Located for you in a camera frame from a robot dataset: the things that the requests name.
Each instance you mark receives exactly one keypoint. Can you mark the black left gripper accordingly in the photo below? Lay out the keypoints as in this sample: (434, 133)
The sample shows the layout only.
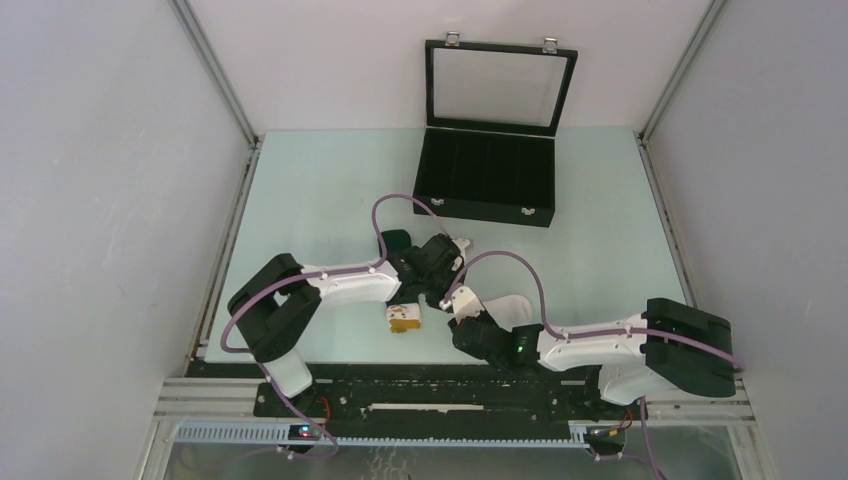
(433, 303)

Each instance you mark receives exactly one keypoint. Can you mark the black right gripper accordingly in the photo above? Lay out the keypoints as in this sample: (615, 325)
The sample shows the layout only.
(483, 318)

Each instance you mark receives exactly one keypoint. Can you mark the black display case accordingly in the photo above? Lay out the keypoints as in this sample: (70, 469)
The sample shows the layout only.
(492, 115)

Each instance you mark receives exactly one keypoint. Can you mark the white sock with black stripes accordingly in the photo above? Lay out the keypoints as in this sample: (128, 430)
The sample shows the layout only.
(510, 311)

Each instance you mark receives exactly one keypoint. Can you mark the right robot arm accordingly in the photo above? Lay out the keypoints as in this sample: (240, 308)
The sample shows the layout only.
(667, 346)

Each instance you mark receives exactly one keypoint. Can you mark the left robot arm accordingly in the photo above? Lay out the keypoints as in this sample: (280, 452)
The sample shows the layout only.
(273, 309)

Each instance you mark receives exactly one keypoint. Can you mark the green snowman sock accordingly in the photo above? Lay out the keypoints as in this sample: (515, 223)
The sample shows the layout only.
(403, 310)

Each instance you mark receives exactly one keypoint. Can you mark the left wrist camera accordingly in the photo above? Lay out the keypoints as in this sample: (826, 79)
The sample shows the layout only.
(465, 246)

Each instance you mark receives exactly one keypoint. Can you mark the left aluminium frame post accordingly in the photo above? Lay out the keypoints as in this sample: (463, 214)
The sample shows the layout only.
(198, 38)

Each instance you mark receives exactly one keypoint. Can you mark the aluminium frame post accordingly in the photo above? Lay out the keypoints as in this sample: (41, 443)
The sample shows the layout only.
(685, 63)
(198, 38)

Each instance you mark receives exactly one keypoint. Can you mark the right aluminium frame post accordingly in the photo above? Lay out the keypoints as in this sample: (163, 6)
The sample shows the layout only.
(685, 63)

